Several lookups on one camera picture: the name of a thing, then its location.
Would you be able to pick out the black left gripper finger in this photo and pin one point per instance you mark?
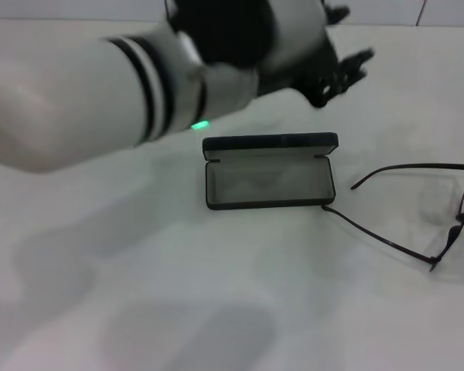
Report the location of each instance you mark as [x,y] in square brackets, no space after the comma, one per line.
[352,67]
[336,11]

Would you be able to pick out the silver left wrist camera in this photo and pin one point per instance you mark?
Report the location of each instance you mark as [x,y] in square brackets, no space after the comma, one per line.
[224,31]

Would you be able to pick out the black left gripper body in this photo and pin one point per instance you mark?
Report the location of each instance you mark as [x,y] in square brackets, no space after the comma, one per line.
[294,73]

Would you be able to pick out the black glasses case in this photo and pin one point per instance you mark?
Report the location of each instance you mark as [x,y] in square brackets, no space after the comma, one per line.
[270,185]

